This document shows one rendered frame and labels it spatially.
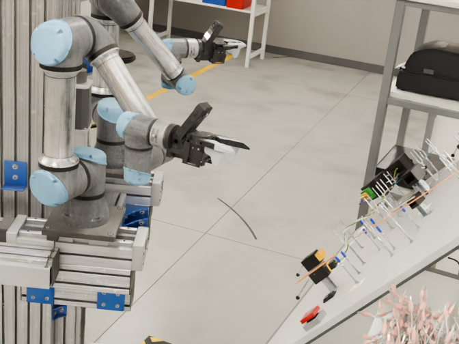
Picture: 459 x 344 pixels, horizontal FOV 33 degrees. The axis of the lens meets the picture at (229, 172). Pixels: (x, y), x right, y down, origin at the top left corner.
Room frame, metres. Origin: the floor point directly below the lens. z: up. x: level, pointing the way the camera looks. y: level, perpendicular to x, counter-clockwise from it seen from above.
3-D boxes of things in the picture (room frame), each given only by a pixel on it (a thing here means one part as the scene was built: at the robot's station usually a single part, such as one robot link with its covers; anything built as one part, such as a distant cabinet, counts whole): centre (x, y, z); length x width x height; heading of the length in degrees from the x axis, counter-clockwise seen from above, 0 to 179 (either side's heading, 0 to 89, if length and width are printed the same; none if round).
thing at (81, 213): (2.20, 0.44, 1.21); 0.15 x 0.15 x 0.10
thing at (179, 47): (2.93, 0.27, 1.56); 0.11 x 0.08 x 0.09; 117
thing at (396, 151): (3.15, -0.82, 1.09); 0.35 x 0.33 x 0.07; 157
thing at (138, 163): (1.99, 0.24, 1.46); 0.11 x 0.08 x 0.11; 155
